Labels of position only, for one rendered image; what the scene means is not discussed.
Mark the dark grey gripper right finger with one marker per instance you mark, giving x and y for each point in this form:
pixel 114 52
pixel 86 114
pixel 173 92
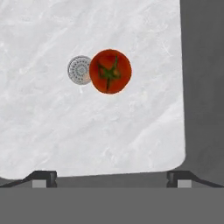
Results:
pixel 180 176

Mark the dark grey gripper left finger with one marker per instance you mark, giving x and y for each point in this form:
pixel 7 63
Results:
pixel 40 176

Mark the white marble sink basin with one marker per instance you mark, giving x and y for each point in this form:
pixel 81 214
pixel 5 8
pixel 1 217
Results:
pixel 87 125

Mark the round metal sink drain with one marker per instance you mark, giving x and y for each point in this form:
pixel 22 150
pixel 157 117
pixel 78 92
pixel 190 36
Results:
pixel 77 70

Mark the red tomato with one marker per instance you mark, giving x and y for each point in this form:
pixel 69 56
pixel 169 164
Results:
pixel 110 71

